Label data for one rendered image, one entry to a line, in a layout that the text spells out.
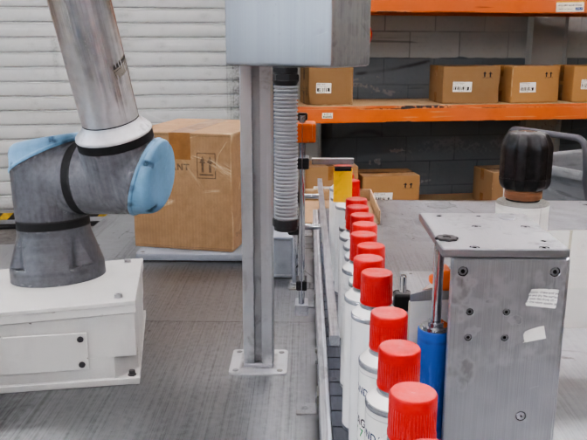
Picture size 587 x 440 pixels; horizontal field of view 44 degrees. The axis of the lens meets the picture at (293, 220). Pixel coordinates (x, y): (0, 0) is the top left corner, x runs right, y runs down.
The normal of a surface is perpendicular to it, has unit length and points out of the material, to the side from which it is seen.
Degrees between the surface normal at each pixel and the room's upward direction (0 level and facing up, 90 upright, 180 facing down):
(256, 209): 90
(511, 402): 90
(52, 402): 0
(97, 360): 90
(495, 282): 90
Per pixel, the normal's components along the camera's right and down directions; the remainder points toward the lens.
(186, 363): 0.00, -0.97
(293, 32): -0.58, 0.19
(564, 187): -0.88, 0.17
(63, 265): 0.36, -0.16
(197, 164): -0.22, 0.23
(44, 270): 0.01, -0.13
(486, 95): 0.14, 0.22
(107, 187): -0.24, 0.48
